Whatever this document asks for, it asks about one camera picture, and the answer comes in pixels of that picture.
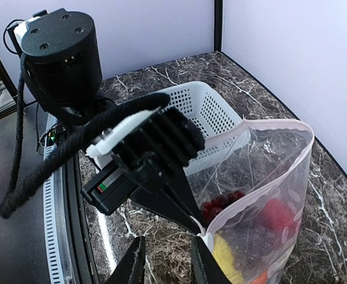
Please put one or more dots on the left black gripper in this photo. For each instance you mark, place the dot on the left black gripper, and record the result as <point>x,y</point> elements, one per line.
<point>168,196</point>

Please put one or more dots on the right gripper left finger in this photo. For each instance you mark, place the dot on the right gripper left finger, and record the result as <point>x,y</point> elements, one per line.
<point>130,270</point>

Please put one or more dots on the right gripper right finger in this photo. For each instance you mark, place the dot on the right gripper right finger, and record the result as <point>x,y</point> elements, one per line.
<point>204,267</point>

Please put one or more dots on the yellow toy fruit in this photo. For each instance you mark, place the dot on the yellow toy fruit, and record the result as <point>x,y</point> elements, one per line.
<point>222,253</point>

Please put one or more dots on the dark red toy grapes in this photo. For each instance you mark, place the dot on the dark red toy grapes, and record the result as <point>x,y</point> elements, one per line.
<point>214,207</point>

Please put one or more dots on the orange toy pumpkin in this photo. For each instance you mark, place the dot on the orange toy pumpkin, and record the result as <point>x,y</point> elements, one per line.
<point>261,279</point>

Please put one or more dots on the clear zip top bag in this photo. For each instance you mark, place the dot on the clear zip top bag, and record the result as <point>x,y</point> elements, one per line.
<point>250,183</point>

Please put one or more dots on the white plastic basket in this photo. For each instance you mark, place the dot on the white plastic basket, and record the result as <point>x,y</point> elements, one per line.
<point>206,109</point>

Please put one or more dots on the red toy bell pepper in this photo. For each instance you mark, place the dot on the red toy bell pepper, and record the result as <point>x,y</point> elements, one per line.
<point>277,216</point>

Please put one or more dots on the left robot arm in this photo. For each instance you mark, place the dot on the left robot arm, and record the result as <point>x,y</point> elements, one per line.
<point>60,65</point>

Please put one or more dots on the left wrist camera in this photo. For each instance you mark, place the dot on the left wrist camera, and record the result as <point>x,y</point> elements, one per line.
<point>155,142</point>

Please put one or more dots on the black front rail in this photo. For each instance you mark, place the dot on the black front rail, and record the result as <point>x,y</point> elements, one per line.
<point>81,254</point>

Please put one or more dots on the white slotted cable duct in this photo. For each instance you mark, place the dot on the white slotted cable duct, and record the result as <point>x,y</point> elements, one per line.
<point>55,231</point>

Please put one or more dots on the right black frame post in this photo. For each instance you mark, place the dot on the right black frame post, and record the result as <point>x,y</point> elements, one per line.
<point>218,25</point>

